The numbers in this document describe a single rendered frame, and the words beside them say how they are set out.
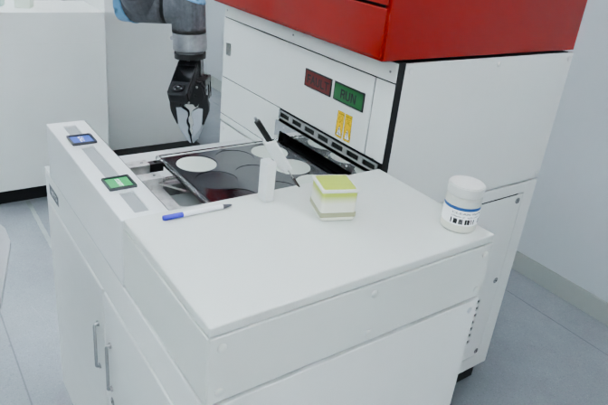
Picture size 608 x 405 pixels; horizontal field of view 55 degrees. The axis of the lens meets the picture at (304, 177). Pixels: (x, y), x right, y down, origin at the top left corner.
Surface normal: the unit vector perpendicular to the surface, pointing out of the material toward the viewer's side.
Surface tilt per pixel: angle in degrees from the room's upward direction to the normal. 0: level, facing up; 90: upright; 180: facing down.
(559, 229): 90
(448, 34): 90
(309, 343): 90
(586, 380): 0
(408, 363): 90
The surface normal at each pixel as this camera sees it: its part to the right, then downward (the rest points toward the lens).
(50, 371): 0.10, -0.91
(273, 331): 0.57, 0.39
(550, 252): -0.82, 0.15
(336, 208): 0.26, 0.42
